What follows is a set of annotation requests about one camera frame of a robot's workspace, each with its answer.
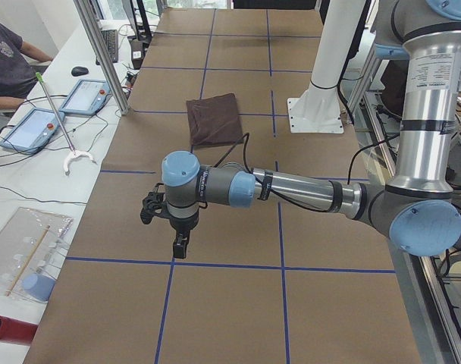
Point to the brown t-shirt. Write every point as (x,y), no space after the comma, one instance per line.
(214,121)

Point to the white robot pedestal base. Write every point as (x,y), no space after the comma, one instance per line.
(317,110)

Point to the black keyboard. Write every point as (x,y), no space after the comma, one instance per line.
(110,38)

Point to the far teach pendant tablet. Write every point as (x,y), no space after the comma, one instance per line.
(86,98)

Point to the red cylinder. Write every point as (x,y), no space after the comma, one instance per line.
(14,331)

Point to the teach pendant tablet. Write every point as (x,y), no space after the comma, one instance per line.
(32,132)
(86,98)

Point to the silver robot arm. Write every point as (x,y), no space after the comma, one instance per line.
(413,209)

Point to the black computer mouse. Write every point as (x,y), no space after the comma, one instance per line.
(79,71)

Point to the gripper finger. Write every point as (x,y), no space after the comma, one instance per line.
(180,245)

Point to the light blue cap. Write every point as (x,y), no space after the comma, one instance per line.
(38,286)

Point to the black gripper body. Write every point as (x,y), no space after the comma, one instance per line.
(182,226)

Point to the aluminium frame post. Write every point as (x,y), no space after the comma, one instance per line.
(95,38)

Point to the seated person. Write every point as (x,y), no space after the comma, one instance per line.
(17,77)

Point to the near teach pendant tablet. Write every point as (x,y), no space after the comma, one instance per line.
(32,132)

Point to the reacher grabber stick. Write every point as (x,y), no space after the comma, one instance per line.
(74,153)

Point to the clear plastic bag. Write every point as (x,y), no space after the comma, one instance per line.
(32,241)

